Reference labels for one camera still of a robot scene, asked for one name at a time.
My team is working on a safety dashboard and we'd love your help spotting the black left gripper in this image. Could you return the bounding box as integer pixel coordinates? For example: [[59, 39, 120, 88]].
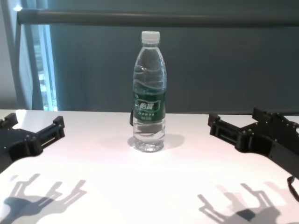
[[0, 113, 66, 174]]

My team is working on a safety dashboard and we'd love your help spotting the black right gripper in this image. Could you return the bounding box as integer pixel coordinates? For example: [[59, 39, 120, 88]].
[[207, 107, 299, 180]]

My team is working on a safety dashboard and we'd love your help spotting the clear water bottle green label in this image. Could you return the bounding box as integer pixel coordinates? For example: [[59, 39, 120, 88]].
[[132, 30, 168, 153]]

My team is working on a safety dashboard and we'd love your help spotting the grey slanted frame post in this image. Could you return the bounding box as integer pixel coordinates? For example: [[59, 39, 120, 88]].
[[22, 23, 45, 110]]

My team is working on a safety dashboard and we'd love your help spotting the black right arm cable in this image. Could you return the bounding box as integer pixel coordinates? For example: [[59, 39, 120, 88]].
[[286, 176, 299, 203]]

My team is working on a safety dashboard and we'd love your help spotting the grey horizontal rail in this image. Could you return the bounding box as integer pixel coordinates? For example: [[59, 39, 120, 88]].
[[17, 9, 299, 26]]

